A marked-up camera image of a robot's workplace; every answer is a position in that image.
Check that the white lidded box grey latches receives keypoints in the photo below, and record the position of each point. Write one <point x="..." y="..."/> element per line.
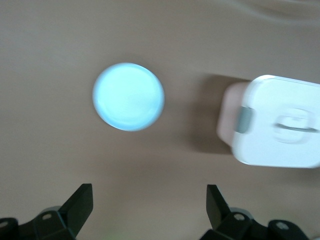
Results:
<point x="275" y="112"/>

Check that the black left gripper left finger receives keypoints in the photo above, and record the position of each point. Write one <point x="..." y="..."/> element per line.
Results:
<point x="75" y="212"/>

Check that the light blue round plate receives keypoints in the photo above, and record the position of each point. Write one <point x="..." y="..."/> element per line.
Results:
<point x="128" y="97"/>

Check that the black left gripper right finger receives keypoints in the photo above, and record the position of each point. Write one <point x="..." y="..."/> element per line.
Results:
<point x="220" y="215"/>

